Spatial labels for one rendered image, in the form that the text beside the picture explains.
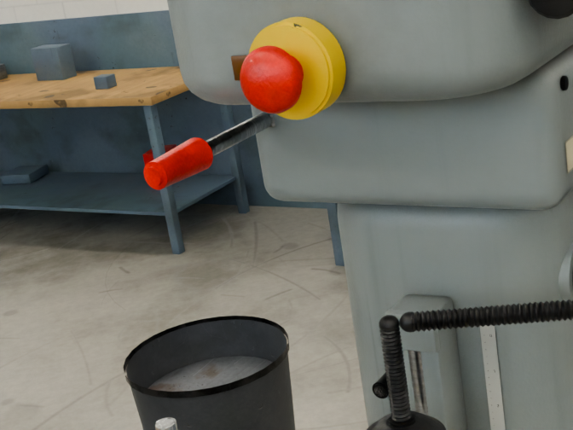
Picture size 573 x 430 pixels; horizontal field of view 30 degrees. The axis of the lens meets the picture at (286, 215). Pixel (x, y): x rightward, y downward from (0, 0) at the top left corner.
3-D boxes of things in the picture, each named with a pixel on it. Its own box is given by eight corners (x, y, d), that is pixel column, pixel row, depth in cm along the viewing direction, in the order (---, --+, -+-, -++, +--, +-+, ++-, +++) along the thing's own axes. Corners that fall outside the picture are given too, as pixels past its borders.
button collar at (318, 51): (338, 119, 64) (323, 20, 62) (254, 121, 67) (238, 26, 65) (353, 111, 65) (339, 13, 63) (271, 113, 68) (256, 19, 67)
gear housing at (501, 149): (564, 217, 71) (552, 69, 68) (258, 206, 84) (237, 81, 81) (679, 91, 97) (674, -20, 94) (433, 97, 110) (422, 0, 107)
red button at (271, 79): (295, 117, 61) (285, 49, 60) (238, 118, 64) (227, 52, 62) (323, 102, 64) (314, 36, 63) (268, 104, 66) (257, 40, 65)
